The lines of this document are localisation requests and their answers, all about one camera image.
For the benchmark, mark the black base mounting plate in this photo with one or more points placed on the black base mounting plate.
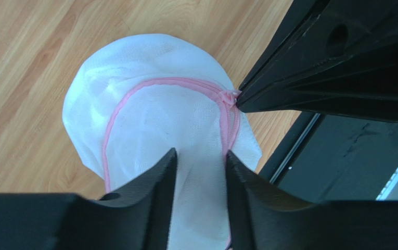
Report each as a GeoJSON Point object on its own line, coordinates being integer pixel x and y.
{"type": "Point", "coordinates": [325, 158]}

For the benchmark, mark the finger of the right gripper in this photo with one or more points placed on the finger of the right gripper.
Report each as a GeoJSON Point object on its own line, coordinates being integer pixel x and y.
{"type": "Point", "coordinates": [329, 57]}

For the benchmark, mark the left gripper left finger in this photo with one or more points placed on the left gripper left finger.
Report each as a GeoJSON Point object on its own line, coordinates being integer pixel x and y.
{"type": "Point", "coordinates": [134, 216]}

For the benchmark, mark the white mesh laundry bag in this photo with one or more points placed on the white mesh laundry bag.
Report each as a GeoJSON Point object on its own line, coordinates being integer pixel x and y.
{"type": "Point", "coordinates": [140, 96]}

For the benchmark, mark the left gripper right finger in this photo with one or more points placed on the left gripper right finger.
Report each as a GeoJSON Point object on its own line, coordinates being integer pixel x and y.
{"type": "Point", "coordinates": [262, 216]}

